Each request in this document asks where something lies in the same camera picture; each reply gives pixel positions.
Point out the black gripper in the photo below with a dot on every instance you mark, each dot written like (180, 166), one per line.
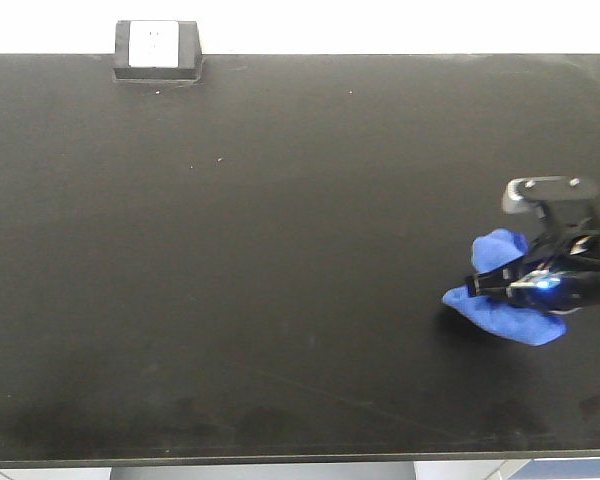
(558, 272)

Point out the black white power socket box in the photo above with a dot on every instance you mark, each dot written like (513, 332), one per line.
(157, 51)

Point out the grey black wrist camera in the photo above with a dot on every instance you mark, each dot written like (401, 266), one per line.
(522, 195)

